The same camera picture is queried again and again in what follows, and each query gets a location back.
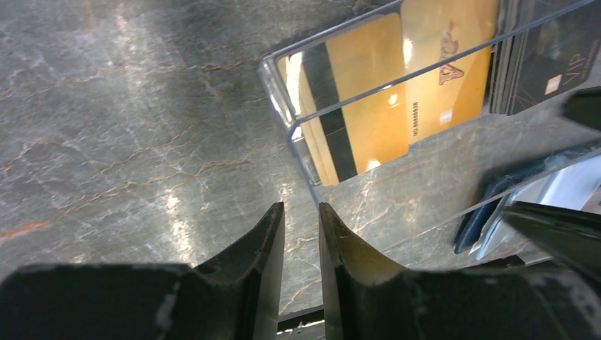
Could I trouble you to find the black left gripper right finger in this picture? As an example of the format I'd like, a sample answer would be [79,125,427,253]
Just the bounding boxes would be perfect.
[319,203,600,339]

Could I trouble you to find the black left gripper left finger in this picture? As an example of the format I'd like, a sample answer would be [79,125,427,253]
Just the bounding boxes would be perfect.
[1,203,285,339]

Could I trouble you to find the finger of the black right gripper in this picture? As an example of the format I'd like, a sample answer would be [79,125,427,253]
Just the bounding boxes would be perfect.
[561,86,601,131]
[501,202,600,282]

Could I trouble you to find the black VIP card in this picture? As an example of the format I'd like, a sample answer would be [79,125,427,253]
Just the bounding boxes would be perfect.
[488,1,600,115]

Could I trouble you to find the blue leather card holder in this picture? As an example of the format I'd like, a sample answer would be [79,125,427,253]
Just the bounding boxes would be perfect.
[454,142,600,260]

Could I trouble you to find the clear acrylic card box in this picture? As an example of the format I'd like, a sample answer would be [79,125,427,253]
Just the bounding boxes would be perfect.
[259,1,600,249]

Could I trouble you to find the gold VIP card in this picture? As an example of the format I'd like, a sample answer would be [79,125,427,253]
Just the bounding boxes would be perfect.
[400,0,498,144]

